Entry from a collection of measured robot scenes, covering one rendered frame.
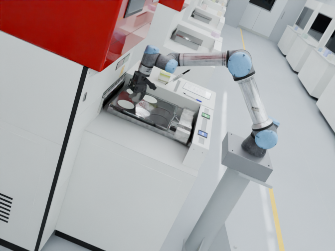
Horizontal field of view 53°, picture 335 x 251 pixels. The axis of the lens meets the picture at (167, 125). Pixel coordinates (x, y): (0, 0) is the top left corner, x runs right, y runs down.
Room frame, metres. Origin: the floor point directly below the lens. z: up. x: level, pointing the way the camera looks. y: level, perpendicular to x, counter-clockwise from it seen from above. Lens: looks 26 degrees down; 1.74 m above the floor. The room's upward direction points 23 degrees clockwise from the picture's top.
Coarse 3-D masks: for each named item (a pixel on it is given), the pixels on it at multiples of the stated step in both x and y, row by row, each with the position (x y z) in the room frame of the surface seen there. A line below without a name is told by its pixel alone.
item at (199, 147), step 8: (200, 112) 1.94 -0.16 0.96; (208, 112) 2.00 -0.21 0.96; (200, 120) 1.82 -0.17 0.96; (208, 120) 1.87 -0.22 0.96; (200, 128) 1.71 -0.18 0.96; (208, 128) 1.76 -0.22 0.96; (200, 136) 1.62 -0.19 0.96; (208, 136) 1.66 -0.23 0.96; (192, 144) 1.51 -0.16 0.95; (200, 144) 1.53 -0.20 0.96; (208, 144) 1.57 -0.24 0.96; (192, 152) 1.51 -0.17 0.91; (200, 152) 1.51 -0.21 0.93; (184, 160) 1.51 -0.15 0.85; (192, 160) 1.51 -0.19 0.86; (200, 160) 1.51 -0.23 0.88
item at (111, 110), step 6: (108, 108) 1.72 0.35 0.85; (114, 114) 1.72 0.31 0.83; (120, 114) 1.72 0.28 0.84; (126, 114) 1.73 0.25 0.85; (132, 120) 1.72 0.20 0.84; (138, 120) 1.72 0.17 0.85; (144, 126) 1.72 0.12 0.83; (150, 126) 1.72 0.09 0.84; (156, 126) 1.74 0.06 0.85; (156, 132) 1.72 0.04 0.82; (162, 132) 1.72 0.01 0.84; (168, 132) 1.73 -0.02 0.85; (174, 138) 1.72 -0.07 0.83
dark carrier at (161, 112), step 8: (128, 88) 1.98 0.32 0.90; (120, 96) 1.82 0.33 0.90; (128, 96) 1.87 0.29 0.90; (152, 96) 2.02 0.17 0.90; (112, 104) 1.68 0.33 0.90; (144, 104) 1.85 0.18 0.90; (152, 104) 1.90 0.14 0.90; (160, 104) 1.95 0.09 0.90; (168, 104) 2.00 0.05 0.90; (136, 112) 1.71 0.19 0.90; (144, 112) 1.75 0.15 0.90; (152, 112) 1.79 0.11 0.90; (160, 112) 1.84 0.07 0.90; (168, 112) 1.89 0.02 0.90; (152, 120) 1.69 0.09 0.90; (160, 120) 1.74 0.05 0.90; (168, 120) 1.78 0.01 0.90
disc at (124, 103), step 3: (120, 102) 1.75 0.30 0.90; (123, 102) 1.76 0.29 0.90; (126, 102) 1.78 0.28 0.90; (129, 102) 1.79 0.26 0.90; (120, 105) 1.71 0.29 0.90; (123, 105) 1.72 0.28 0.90; (126, 105) 1.74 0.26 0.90; (129, 105) 1.75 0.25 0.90; (132, 105) 1.77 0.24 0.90; (126, 108) 1.70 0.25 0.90; (129, 108) 1.72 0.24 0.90; (132, 108) 1.73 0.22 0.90
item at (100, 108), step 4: (124, 80) 2.02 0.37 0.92; (116, 84) 1.87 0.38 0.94; (120, 84) 1.93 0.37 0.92; (112, 88) 1.79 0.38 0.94; (116, 88) 1.85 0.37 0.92; (120, 88) 2.00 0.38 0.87; (108, 92) 1.72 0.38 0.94; (112, 92) 1.78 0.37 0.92; (116, 92) 1.91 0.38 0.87; (104, 96) 1.65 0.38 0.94; (108, 96) 1.70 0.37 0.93; (112, 96) 1.84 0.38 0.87; (104, 100) 1.64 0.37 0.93; (108, 100) 1.77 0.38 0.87; (100, 104) 1.62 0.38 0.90; (104, 104) 1.70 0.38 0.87; (100, 108) 1.62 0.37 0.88; (104, 108) 1.70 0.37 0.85; (100, 112) 1.63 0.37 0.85
